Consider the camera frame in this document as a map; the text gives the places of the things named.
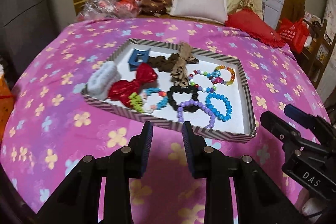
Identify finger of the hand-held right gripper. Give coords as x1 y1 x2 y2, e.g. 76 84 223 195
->
284 105 336 135
260 111 302 144

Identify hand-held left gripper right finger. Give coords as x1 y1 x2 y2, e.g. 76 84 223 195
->
182 121 306 224

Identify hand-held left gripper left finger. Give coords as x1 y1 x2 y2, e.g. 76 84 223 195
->
35 121 154 224

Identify purple bead bracelet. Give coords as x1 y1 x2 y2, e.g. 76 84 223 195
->
177 99 216 129

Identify striped hexagonal tray box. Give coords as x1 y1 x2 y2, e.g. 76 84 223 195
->
81 38 257 144

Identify green bead bracelet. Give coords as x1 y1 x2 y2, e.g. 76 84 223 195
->
129 92 145 111

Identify small blue bead bracelet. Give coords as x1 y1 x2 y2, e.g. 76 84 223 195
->
143 87 170 112

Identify blue crystal bead bracelet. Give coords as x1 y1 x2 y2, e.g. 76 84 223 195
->
205 91 233 121

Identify black scrunchie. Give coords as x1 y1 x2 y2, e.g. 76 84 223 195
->
167 85 198 113

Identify rainbow crystal bead bracelet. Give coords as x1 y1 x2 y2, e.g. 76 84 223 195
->
211 65 236 86

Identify shiny red hair bow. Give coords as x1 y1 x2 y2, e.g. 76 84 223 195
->
109 63 159 106

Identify pastel mixed bead bracelet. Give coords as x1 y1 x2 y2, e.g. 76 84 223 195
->
188 70 218 92

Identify leopard print bow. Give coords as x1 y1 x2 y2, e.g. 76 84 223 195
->
169 42 198 86

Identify brown scrunchie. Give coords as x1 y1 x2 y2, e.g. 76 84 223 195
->
147 54 181 73

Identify wooden chair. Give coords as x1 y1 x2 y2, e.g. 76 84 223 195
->
302 18 336 88

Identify red shopping bag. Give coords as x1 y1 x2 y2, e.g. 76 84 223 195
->
278 18 310 54

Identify light blue fluffy scrunchie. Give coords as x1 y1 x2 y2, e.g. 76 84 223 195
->
87 63 121 99

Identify blue hair claw clip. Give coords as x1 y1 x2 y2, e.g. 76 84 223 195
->
128 48 151 72

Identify red frilled pillow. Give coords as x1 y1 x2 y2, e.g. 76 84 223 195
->
224 9 285 48

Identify pink floral blanket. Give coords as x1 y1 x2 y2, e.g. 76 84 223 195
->
0 18 331 224

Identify red snack packets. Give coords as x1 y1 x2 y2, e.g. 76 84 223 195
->
117 0 141 17

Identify small pale pink pillow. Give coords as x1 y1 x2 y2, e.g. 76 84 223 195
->
169 0 229 24

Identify brown floral cloth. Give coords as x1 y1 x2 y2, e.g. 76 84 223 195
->
139 0 174 16

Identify orange bag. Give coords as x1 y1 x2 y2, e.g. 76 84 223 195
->
0 74 15 140

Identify clear plastic bag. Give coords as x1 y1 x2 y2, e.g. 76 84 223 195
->
79 0 126 22

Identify grey cabinet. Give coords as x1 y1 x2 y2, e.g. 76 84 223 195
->
0 0 76 64

